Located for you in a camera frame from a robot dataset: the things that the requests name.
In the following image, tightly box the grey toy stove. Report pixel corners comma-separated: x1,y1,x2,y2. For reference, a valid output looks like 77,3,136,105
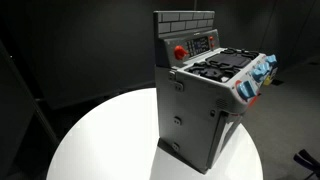
153,9,279,175

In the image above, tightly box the blue stove knob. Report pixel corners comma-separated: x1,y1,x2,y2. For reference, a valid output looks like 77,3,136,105
251,62,272,84
237,80,257,102
265,54,279,70

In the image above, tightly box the yellow stove front tag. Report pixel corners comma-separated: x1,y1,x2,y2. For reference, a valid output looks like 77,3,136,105
262,74,274,87

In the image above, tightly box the large red panel knob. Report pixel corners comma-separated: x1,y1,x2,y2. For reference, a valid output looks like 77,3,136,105
173,45,190,62

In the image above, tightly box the black burner grate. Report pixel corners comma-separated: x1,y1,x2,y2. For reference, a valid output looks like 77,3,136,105
220,47,261,61
186,60,242,84

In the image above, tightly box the dark control display panel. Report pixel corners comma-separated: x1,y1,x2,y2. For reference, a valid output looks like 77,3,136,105
186,35,210,57

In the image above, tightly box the black ribbed griddle plate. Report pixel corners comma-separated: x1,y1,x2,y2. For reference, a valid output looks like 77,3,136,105
205,53,252,70

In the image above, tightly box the grey oven door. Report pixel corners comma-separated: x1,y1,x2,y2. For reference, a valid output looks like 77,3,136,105
206,109,245,171

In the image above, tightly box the black slanted pole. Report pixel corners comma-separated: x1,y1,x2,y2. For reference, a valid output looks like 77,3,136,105
0,39,62,146

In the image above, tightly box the black purple strap object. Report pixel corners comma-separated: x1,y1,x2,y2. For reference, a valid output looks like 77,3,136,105
292,148,320,180

